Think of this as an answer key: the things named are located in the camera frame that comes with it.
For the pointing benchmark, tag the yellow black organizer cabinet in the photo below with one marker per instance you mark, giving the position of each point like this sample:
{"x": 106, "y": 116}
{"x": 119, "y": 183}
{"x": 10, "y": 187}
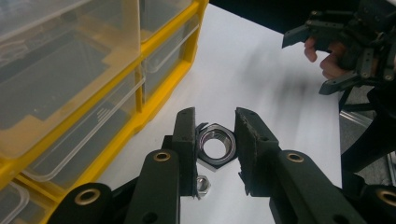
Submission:
{"x": 149, "y": 115}

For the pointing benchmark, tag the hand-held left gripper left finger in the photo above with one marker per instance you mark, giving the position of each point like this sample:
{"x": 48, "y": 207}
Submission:
{"x": 183, "y": 149}

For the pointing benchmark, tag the aluminium frame rail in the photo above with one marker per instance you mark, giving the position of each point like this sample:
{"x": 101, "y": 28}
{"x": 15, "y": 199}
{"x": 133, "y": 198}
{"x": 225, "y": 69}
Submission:
{"x": 355, "y": 119}

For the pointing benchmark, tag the silver hex nut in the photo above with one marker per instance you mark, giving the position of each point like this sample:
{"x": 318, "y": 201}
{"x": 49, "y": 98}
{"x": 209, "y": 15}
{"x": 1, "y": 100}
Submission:
{"x": 206, "y": 181}
{"x": 231, "y": 144}

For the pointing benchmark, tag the clear plastic drawer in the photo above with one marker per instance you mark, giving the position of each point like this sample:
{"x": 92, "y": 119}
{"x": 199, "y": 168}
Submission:
{"x": 62, "y": 77}

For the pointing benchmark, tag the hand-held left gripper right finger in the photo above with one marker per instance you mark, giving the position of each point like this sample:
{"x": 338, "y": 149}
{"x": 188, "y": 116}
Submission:
{"x": 258, "y": 161}

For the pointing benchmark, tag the set of clear drawers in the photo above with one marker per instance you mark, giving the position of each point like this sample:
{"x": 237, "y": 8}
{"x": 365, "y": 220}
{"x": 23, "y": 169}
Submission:
{"x": 93, "y": 133}

